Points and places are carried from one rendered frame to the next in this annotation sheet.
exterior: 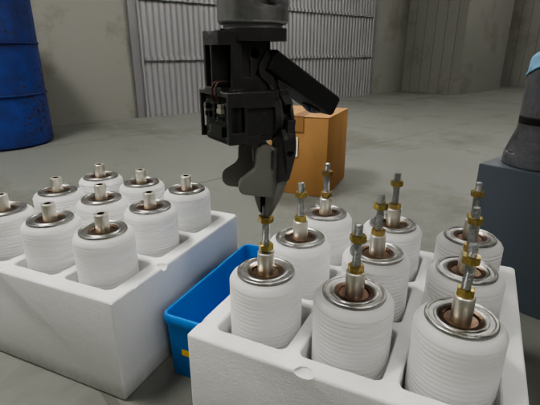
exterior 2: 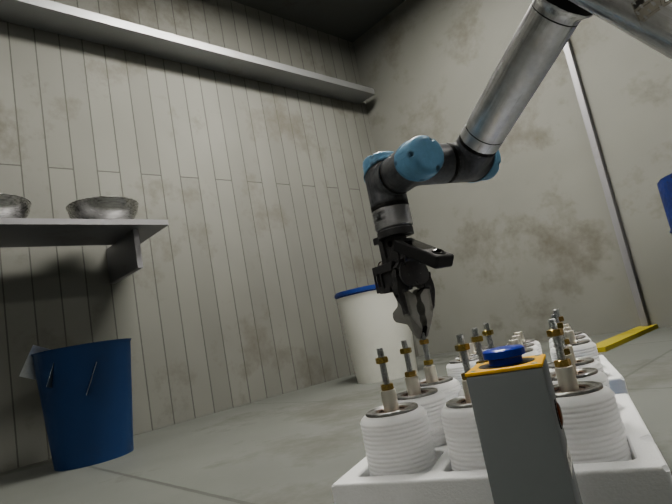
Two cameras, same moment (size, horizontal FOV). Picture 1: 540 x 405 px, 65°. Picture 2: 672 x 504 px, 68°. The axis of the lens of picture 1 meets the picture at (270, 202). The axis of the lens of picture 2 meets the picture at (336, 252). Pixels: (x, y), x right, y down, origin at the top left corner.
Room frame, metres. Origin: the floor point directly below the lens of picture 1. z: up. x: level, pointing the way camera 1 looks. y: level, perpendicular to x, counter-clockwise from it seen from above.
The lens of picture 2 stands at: (0.32, -0.95, 0.38)
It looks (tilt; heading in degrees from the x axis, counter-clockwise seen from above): 9 degrees up; 88
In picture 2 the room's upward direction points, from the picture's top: 11 degrees counter-clockwise
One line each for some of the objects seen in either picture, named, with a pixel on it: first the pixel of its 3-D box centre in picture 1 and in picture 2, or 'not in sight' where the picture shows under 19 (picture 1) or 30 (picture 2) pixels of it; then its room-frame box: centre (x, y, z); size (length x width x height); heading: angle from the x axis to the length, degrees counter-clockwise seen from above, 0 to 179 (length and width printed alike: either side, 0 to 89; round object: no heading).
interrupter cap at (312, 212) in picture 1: (325, 213); (569, 363); (0.71, -0.10, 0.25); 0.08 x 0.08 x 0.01
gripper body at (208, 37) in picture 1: (247, 87); (398, 261); (0.48, 0.02, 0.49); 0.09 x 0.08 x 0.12; 122
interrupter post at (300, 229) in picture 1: (300, 230); not in sight; (0.60, -0.05, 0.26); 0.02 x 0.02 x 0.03
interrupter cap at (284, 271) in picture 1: (265, 271); (432, 382); (0.49, 0.01, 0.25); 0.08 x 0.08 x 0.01
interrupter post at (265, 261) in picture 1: (265, 262); (431, 374); (0.49, 0.01, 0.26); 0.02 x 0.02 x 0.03
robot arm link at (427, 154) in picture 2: not in sight; (418, 164); (0.54, -0.07, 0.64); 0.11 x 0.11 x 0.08; 22
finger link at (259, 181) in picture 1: (260, 183); (404, 316); (0.47, 0.01, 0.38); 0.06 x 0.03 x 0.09; 122
